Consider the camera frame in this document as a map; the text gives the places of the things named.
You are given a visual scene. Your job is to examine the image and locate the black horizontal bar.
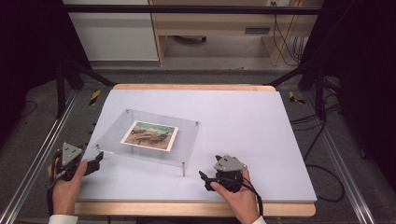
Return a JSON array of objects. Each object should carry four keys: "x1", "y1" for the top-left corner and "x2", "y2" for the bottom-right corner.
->
[{"x1": 62, "y1": 4, "x2": 323, "y2": 16}]

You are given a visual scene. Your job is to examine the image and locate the right yellow clamp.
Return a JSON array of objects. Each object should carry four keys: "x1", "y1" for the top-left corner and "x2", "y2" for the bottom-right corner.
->
[{"x1": 288, "y1": 91, "x2": 306, "y2": 105}]

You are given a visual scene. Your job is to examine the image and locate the aluminium floor rail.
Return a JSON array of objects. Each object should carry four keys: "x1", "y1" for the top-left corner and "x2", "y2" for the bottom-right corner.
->
[
  {"x1": 302, "y1": 90, "x2": 377, "y2": 224},
  {"x1": 0, "y1": 89, "x2": 80, "y2": 224}
]

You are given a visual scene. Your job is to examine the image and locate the light wooden desk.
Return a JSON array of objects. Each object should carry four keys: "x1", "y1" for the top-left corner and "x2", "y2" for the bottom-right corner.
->
[{"x1": 148, "y1": 0, "x2": 325, "y2": 67}]

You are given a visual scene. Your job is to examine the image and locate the black curtain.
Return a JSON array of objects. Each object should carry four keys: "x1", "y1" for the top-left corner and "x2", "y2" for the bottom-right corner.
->
[
  {"x1": 0, "y1": 0, "x2": 93, "y2": 144},
  {"x1": 298, "y1": 0, "x2": 396, "y2": 190}
]

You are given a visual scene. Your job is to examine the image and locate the black cables behind desk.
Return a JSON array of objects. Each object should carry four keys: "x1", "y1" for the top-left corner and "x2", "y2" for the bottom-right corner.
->
[{"x1": 271, "y1": 1, "x2": 308, "y2": 67}]

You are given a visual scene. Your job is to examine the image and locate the left hand-held gripper black cable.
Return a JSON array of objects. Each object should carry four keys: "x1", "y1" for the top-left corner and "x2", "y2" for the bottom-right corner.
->
[{"x1": 46, "y1": 149, "x2": 64, "y2": 217}]

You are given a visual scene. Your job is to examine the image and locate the white cabinet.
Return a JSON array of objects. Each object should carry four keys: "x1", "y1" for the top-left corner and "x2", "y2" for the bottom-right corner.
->
[{"x1": 62, "y1": 0, "x2": 160, "y2": 63}]

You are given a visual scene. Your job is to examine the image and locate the hand-held gripper black cable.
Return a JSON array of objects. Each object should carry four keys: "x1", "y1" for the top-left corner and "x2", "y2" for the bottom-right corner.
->
[
  {"x1": 241, "y1": 181, "x2": 264, "y2": 217},
  {"x1": 46, "y1": 149, "x2": 64, "y2": 217}
]

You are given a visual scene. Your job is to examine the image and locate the left yellow clamp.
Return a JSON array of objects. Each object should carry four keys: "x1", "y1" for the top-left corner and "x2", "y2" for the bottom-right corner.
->
[{"x1": 89, "y1": 90, "x2": 103, "y2": 107}]

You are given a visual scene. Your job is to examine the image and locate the person's right hand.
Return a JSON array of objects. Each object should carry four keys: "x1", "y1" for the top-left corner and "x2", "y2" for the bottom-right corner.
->
[{"x1": 209, "y1": 169, "x2": 261, "y2": 224}]

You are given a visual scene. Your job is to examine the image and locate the clear acrylic picture frame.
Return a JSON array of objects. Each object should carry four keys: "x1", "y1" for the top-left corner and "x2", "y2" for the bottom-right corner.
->
[{"x1": 94, "y1": 108, "x2": 202, "y2": 178}]

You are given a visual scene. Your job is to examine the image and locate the grey desk label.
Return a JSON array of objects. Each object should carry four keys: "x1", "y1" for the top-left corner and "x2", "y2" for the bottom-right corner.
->
[{"x1": 244, "y1": 26, "x2": 272, "y2": 35}]

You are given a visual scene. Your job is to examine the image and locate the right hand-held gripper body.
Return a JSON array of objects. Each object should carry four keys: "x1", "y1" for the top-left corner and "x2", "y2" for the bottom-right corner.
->
[{"x1": 212, "y1": 154, "x2": 248, "y2": 193}]

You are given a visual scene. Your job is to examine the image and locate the thin black floor cable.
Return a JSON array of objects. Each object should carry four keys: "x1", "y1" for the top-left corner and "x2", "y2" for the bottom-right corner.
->
[{"x1": 18, "y1": 99, "x2": 38, "y2": 119}]

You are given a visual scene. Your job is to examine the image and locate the boat painting print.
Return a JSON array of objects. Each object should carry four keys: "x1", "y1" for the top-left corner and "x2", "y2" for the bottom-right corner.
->
[{"x1": 120, "y1": 119, "x2": 180, "y2": 153}]

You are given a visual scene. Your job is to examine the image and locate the right hand-held gripper black cable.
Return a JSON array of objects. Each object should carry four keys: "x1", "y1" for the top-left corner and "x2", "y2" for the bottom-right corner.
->
[{"x1": 241, "y1": 181, "x2": 264, "y2": 217}]

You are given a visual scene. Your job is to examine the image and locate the white board mat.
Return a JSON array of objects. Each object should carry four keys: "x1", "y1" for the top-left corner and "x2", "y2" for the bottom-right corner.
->
[{"x1": 78, "y1": 89, "x2": 318, "y2": 203}]

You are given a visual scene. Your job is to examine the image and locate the black floor cables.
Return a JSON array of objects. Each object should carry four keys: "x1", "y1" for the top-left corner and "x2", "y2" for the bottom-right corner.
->
[{"x1": 290, "y1": 92, "x2": 347, "y2": 203}]

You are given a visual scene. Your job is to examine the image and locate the black metal stand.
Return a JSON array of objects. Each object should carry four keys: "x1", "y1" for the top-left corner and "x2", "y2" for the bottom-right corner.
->
[
  {"x1": 55, "y1": 58, "x2": 117, "y2": 119},
  {"x1": 265, "y1": 59, "x2": 327, "y2": 121}
]

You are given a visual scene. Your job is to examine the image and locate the person's left hand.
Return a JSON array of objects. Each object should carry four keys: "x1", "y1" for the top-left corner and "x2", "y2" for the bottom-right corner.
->
[{"x1": 46, "y1": 159, "x2": 89, "y2": 217}]

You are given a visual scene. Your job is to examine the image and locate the yellow clamp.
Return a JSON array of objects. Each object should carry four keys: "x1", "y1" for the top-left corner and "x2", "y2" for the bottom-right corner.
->
[
  {"x1": 89, "y1": 90, "x2": 103, "y2": 107},
  {"x1": 288, "y1": 91, "x2": 306, "y2": 105}
]

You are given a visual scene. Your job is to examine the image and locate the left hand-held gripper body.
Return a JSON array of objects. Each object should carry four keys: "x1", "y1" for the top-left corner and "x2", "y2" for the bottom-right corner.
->
[{"x1": 54, "y1": 142, "x2": 86, "y2": 182}]

